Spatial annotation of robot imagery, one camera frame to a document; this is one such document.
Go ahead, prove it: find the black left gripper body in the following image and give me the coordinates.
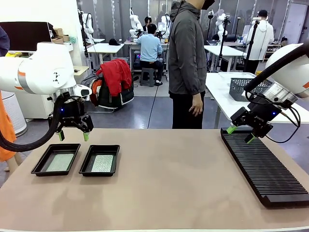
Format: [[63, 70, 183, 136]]
[[57, 98, 85, 123]]

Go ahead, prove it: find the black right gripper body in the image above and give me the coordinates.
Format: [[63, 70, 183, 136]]
[[248, 102, 282, 132]]

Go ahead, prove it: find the black ESD tray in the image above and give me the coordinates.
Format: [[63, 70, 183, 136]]
[[78, 145, 121, 177], [30, 143, 82, 177]]

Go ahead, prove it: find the grey-sleeved right forearm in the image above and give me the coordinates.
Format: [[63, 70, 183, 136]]
[[189, 65, 208, 95]]

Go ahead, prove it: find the person's right hand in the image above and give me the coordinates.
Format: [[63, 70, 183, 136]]
[[188, 93, 204, 117]]

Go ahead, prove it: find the grey plastic mesh basket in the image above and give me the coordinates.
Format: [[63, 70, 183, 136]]
[[228, 77, 273, 102]]

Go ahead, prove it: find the white side table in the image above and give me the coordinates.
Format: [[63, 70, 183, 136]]
[[205, 72, 309, 132]]

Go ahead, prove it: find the white cabinet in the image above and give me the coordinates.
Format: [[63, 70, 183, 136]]
[[14, 93, 61, 120]]

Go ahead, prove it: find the grey backpack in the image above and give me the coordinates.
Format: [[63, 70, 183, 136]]
[[81, 73, 98, 89]]

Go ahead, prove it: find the dark green bag pile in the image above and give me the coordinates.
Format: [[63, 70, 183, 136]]
[[90, 77, 135, 113]]

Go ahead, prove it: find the black slotted board rack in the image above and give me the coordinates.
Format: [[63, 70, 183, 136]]
[[221, 127, 309, 208]]

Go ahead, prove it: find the small wooden-top desk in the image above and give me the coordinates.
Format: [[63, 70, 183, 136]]
[[73, 65, 90, 84]]

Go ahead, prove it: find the white cylindrical air purifier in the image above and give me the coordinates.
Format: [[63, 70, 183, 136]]
[[1, 90, 28, 136]]

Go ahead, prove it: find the person in orange clothing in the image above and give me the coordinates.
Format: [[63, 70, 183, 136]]
[[0, 25, 24, 172]]

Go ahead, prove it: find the red jacket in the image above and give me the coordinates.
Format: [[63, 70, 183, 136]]
[[96, 58, 133, 97]]

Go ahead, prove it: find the white storage shelf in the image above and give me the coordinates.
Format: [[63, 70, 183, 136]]
[[264, 43, 282, 61]]

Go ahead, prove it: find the long white background table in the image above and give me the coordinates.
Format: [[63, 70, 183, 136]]
[[204, 45, 247, 73]]

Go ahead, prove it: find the white desk with cap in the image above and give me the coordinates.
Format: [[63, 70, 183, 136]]
[[86, 43, 125, 71]]

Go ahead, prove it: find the person in white coat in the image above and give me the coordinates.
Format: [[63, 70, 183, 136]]
[[242, 9, 275, 74]]

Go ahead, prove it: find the grey plastic stool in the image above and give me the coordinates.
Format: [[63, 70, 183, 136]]
[[140, 67, 157, 87]]

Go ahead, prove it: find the person in grey jacket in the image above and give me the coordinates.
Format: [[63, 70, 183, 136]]
[[168, 0, 215, 130]]

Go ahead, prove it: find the grey metal workbench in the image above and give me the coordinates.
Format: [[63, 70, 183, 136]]
[[124, 40, 171, 73]]

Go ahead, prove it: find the person in blue shirt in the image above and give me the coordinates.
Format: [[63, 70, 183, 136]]
[[136, 23, 164, 87]]

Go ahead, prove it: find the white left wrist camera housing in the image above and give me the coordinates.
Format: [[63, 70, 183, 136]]
[[72, 86, 93, 98]]

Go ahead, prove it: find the black camera tripod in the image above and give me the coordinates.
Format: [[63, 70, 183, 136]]
[[243, 20, 260, 60]]

